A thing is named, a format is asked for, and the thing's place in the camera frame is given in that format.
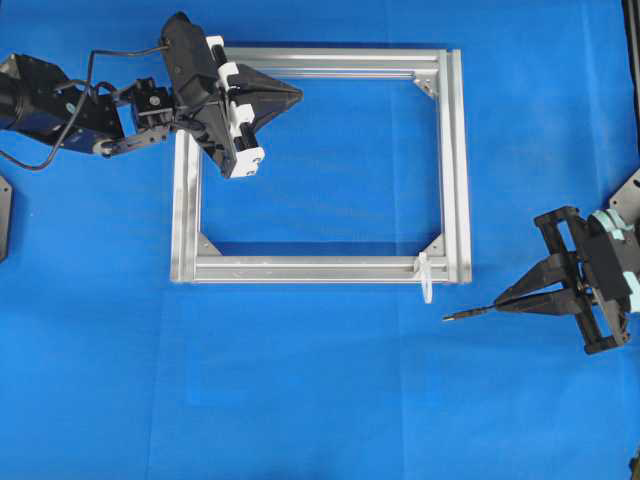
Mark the black white-railed gripper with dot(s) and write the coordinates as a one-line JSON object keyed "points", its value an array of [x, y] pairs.
{"points": [[201, 102]]}

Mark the black teal-trimmed gripper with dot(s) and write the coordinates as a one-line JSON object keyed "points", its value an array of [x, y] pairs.
{"points": [[593, 273]]}

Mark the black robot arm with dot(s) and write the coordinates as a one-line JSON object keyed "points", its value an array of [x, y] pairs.
{"points": [[40, 102]]}

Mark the blue cloth mat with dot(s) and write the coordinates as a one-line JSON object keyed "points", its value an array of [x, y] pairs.
{"points": [[111, 371]]}

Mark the grey metal base plate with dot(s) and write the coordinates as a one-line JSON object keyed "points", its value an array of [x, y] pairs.
{"points": [[626, 200]]}

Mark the silver aluminium extrusion frame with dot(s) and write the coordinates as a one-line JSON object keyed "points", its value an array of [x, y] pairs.
{"points": [[446, 260]]}

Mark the black vertical post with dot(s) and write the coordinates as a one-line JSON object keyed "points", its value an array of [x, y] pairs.
{"points": [[631, 18]]}

